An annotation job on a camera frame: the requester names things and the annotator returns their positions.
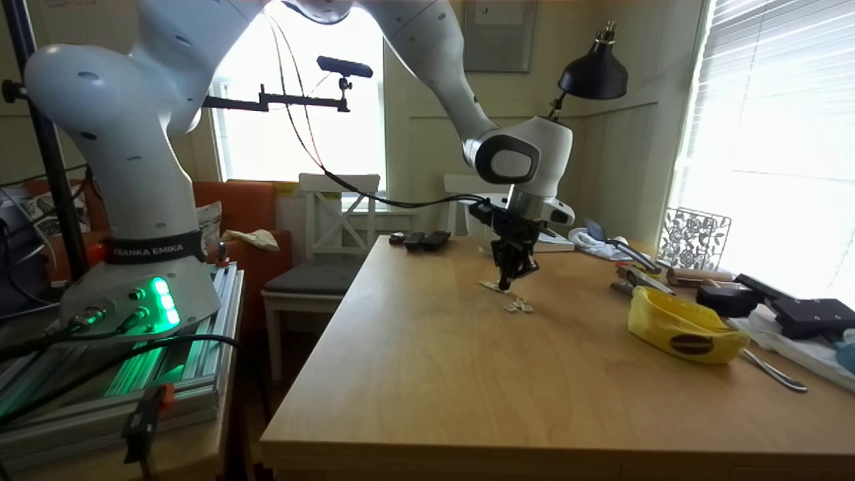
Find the black button remote control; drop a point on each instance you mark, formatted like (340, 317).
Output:
(428, 242)

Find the black stereo camera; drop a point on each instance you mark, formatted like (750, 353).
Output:
(347, 65)

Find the grey cloth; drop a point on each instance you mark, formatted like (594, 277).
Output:
(591, 242)

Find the beige cloth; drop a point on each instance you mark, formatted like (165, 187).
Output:
(253, 239)

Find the black hole punch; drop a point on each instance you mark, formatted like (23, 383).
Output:
(816, 317)

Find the white window blinds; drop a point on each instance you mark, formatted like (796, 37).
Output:
(777, 134)

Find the black orange clamp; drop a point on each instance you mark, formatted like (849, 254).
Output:
(144, 429)

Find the small black device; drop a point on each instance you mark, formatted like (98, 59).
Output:
(725, 297)

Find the white wooden chair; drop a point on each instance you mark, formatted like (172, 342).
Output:
(316, 277)

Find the teal object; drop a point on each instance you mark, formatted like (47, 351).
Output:
(849, 353)

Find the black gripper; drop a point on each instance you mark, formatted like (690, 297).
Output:
(516, 237)

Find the dark grey remote control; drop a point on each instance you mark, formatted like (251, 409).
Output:
(396, 239)

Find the black desk lamp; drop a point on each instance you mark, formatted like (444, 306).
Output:
(594, 75)

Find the white patterned cube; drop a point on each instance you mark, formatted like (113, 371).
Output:
(697, 239)

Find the black camera stand pole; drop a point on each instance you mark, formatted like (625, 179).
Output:
(53, 151)

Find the metal spoon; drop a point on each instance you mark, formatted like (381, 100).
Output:
(780, 374)

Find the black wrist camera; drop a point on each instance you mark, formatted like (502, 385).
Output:
(488, 211)

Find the white plastic bowl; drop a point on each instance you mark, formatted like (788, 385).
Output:
(471, 242)

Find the yellow plastic pouch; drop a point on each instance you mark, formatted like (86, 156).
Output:
(678, 323)

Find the grey stapler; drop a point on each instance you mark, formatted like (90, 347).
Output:
(638, 254)

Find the white tray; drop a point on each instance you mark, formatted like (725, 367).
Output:
(804, 351)

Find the orange cabinet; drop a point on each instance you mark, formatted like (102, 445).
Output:
(251, 206)

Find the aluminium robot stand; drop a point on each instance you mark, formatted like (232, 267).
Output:
(98, 297)

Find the grey wall panel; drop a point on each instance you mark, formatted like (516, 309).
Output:
(510, 35)

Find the white letter tile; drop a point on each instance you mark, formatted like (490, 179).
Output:
(523, 306)

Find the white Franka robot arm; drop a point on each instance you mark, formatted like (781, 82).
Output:
(134, 134)

